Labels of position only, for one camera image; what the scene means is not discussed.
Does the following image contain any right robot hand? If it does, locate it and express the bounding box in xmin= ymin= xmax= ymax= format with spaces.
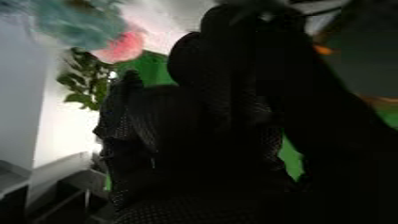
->
xmin=92 ymin=0 xmax=398 ymax=224

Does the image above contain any white sheet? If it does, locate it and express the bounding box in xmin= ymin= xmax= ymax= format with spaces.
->
xmin=31 ymin=0 xmax=221 ymax=169

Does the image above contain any green sprig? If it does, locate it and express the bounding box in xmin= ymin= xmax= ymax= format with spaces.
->
xmin=54 ymin=47 xmax=117 ymax=112

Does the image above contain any dark mat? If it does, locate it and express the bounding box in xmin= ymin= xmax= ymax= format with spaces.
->
xmin=310 ymin=0 xmax=398 ymax=98

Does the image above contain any teal flower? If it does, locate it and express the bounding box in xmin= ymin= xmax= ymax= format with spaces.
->
xmin=28 ymin=0 xmax=133 ymax=51

